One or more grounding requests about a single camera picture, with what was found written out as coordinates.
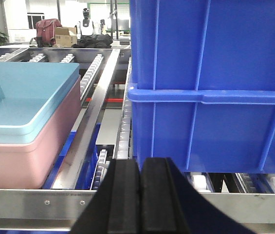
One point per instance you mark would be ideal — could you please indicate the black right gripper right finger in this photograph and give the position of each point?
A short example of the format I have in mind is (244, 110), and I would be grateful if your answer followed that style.
(170, 204)

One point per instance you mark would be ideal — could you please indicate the cardboard box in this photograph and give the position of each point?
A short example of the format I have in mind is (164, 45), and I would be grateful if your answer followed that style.
(65, 37)

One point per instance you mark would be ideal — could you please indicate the blue crate far right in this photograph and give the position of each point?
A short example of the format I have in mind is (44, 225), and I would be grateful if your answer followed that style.
(214, 131)

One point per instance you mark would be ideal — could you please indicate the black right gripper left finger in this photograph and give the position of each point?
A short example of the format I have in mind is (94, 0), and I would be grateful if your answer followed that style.
(114, 208)

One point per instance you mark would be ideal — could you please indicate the black cloth pile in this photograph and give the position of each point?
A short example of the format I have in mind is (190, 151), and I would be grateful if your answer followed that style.
(94, 41)

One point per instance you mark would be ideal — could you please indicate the blue crate lower shelf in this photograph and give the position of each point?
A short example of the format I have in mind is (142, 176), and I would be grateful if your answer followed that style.
(86, 167)

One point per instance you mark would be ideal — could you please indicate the blue crate upper right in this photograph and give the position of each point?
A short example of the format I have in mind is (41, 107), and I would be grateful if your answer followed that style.
(203, 44)

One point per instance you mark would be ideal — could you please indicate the light blue plastic box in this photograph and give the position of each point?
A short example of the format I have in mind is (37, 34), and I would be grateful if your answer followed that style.
(30, 92)

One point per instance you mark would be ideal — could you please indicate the stainless steel shelf rack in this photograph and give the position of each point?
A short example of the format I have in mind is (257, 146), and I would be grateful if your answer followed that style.
(57, 209)

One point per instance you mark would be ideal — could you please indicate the pink plastic box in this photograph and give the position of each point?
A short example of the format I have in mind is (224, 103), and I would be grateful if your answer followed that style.
(26, 166)

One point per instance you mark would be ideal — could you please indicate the blue crate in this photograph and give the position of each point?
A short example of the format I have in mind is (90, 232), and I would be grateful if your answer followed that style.
(214, 131)
(203, 44)

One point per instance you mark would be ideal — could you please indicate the white roller track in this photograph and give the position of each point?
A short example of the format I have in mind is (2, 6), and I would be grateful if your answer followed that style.
(89, 75)

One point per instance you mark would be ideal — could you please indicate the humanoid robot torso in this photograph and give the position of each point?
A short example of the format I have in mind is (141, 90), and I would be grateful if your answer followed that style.
(85, 26)

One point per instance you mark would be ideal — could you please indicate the maroon backpack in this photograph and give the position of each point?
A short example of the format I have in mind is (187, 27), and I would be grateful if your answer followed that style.
(46, 32)

